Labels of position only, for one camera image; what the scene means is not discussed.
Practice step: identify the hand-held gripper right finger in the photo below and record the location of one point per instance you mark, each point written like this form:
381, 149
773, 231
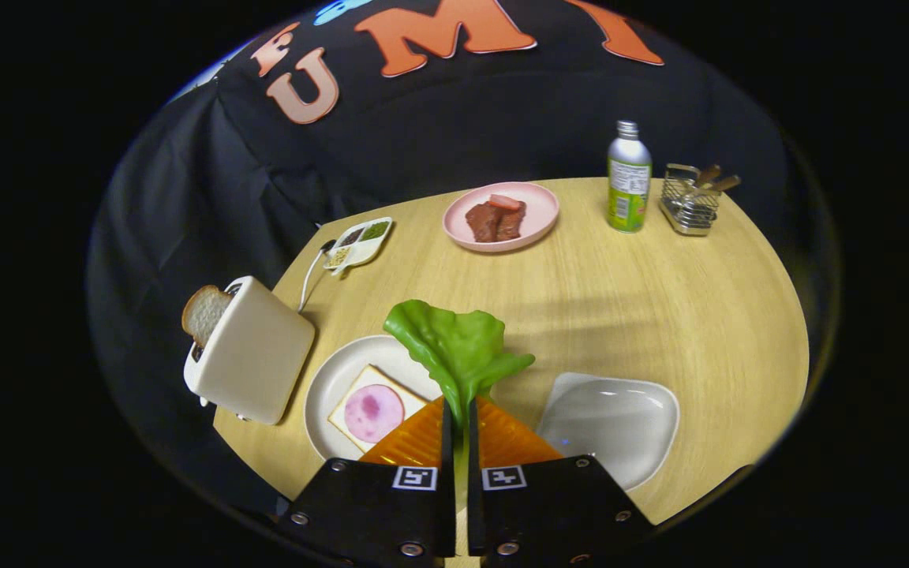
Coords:
473, 442

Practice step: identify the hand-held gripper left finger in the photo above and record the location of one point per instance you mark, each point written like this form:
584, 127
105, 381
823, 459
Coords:
447, 442

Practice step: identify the green lettuce leaf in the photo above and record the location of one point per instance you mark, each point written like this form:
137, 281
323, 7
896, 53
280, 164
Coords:
454, 347

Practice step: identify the toasted bread slice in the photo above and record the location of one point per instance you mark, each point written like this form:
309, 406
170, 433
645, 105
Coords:
203, 313

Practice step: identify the pink ham slice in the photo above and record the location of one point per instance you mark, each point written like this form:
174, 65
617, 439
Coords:
374, 412

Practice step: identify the white bread slice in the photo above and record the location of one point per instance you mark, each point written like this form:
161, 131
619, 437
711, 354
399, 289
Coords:
379, 377

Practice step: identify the white round plate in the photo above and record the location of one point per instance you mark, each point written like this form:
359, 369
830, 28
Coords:
328, 386

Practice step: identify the white rounded square plate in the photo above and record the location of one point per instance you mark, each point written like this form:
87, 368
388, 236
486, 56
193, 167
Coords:
612, 426

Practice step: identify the cream white toaster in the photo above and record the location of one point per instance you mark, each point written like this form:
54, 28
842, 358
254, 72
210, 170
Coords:
257, 355

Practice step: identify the white divided condiment dish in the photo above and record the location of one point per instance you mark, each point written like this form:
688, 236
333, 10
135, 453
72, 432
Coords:
360, 251

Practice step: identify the brown meat pieces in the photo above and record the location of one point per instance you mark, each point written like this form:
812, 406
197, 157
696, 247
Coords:
494, 222

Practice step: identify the red sausage slice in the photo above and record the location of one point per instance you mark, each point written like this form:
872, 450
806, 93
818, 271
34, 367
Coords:
504, 202

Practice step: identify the pink round plate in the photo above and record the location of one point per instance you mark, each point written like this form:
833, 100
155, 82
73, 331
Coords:
541, 209

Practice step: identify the silver bottle green label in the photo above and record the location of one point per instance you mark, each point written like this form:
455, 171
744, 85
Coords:
628, 181

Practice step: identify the black backdrop cloth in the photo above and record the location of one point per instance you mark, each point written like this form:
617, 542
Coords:
462, 126

